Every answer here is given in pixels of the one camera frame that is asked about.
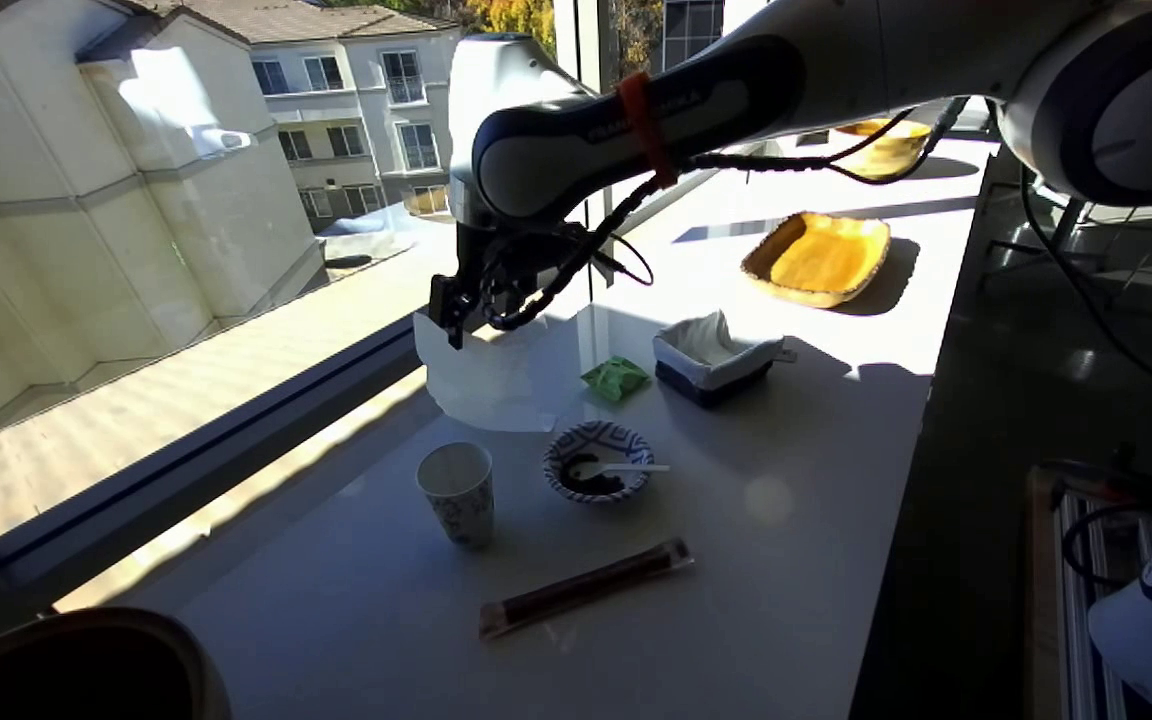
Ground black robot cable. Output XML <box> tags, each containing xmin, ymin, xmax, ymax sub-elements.
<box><xmin>490</xmin><ymin>92</ymin><xmax>972</xmax><ymax>335</ymax></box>

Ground brown round bowl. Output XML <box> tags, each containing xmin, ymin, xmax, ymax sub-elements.
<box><xmin>0</xmin><ymin>604</ymin><xmax>233</xmax><ymax>720</ymax></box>

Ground window frame bottom rail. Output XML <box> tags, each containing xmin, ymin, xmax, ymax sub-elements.
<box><xmin>0</xmin><ymin>310</ymin><xmax>427</xmax><ymax>591</ymax></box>

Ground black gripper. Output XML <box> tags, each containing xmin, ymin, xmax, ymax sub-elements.
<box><xmin>423</xmin><ymin>212</ymin><xmax>542</xmax><ymax>353</ymax></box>

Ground large white building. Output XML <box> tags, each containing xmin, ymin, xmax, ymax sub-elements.
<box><xmin>0</xmin><ymin>0</ymin><xmax>328</xmax><ymax>455</ymax></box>

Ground orange cable strap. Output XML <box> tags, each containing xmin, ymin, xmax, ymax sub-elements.
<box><xmin>616</xmin><ymin>72</ymin><xmax>681</xmax><ymax>192</ymax></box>

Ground green packet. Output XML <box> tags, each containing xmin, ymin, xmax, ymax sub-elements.
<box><xmin>580</xmin><ymin>353</ymin><xmax>657</xmax><ymax>407</ymax></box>

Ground wooden crate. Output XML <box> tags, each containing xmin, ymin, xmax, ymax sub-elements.
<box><xmin>1018</xmin><ymin>458</ymin><xmax>1149</xmax><ymax>720</ymax></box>

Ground white patterned paper cup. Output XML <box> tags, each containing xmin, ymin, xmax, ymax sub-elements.
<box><xmin>414</xmin><ymin>439</ymin><xmax>499</xmax><ymax>557</ymax></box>

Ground white spoon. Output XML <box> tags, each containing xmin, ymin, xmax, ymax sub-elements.
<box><xmin>584</xmin><ymin>453</ymin><xmax>676</xmax><ymax>484</ymax></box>

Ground wrapped brown chopsticks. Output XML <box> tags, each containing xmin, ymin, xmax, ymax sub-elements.
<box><xmin>476</xmin><ymin>532</ymin><xmax>694</xmax><ymax>640</ymax></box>

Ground yellow rectangular tray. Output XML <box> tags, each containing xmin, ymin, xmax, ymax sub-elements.
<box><xmin>741</xmin><ymin>209</ymin><xmax>894</xmax><ymax>310</ymax></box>
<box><xmin>840</xmin><ymin>116</ymin><xmax>939</xmax><ymax>182</ymax></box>

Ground blue patterned small bowl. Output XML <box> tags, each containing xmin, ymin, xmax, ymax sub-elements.
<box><xmin>540</xmin><ymin>421</ymin><xmax>658</xmax><ymax>509</ymax></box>

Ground white paper towel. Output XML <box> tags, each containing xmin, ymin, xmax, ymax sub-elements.
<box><xmin>658</xmin><ymin>307</ymin><xmax>773</xmax><ymax>377</ymax></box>
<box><xmin>413</xmin><ymin>298</ymin><xmax>595</xmax><ymax>435</ymax></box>

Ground white and navy box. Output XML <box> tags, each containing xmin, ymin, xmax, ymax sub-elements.
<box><xmin>646</xmin><ymin>310</ymin><xmax>789</xmax><ymax>410</ymax></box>

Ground white house with windows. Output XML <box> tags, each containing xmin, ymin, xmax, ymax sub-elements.
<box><xmin>180</xmin><ymin>0</ymin><xmax>472</xmax><ymax>232</ymax></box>

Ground yellow leafy tree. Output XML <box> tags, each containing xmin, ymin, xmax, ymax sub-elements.
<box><xmin>466</xmin><ymin>0</ymin><xmax>563</xmax><ymax>44</ymax></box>

